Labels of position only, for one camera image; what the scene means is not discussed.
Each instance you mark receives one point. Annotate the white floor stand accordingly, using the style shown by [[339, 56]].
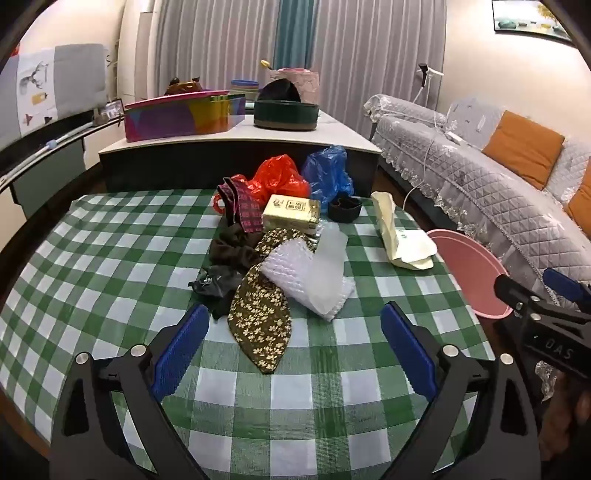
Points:
[[424, 87]]

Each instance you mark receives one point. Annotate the dark TV cabinet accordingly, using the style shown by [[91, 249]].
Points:
[[41, 170]]

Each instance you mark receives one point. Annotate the grey deer-print cover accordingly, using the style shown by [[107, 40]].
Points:
[[69, 78]]

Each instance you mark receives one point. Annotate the cream paper bag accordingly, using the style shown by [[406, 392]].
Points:
[[392, 230]]

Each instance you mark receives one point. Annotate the orange cushion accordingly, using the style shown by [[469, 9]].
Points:
[[581, 198], [521, 147]]

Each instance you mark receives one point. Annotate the red plastic bag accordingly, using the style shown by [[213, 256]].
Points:
[[277, 177]]

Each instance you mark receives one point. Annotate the white bubble wrap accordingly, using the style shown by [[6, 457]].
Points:
[[286, 272]]

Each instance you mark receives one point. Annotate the black hat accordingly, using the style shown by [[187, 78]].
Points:
[[279, 90]]

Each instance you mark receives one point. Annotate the white-topped coffee table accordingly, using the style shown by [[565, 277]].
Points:
[[277, 138]]

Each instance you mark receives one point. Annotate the grey curtain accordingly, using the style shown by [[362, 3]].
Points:
[[207, 41]]

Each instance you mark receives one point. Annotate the small photo frame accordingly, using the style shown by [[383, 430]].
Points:
[[111, 110]]

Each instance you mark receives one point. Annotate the brown ornament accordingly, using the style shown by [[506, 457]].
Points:
[[182, 86]]

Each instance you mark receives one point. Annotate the frosted plastic pouch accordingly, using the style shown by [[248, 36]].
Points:
[[328, 277]]

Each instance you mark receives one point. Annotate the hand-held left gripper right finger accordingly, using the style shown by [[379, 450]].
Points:
[[408, 350]]

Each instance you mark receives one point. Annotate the person's right hand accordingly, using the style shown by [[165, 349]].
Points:
[[565, 415]]

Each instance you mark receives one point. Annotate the white rod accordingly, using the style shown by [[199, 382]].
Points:
[[51, 145]]

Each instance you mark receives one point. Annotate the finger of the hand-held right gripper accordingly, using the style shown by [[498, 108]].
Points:
[[565, 286], [519, 295]]

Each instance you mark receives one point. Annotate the green checked tablecloth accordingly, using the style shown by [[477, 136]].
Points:
[[115, 277]]

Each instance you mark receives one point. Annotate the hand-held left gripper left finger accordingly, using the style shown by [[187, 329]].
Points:
[[182, 350]]

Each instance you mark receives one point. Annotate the framed wall picture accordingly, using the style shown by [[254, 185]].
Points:
[[526, 18]]

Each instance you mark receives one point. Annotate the blue plastic bag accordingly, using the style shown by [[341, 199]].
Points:
[[325, 173]]

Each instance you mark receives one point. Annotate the yellow tissue pack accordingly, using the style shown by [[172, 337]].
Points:
[[291, 212]]

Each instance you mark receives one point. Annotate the pink black checked packet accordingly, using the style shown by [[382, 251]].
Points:
[[244, 207]]

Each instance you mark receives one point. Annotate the white power strip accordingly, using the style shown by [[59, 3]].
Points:
[[455, 137]]

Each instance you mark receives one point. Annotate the colourful storage box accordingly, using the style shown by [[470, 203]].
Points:
[[175, 120]]

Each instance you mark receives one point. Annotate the pink basin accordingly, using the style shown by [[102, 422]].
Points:
[[466, 267]]

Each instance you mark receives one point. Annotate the stack of plastic bowls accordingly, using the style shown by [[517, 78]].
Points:
[[244, 87]]

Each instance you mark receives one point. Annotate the brown floral cloth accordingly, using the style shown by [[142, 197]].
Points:
[[258, 314]]

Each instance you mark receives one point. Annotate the teal curtain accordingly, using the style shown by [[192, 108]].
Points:
[[295, 32]]

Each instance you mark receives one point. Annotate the pink quilted basket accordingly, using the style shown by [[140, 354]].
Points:
[[310, 85]]

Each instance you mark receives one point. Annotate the grey quilted sofa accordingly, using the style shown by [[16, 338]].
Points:
[[485, 194]]

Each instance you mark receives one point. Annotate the green round tin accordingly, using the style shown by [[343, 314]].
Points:
[[286, 115]]

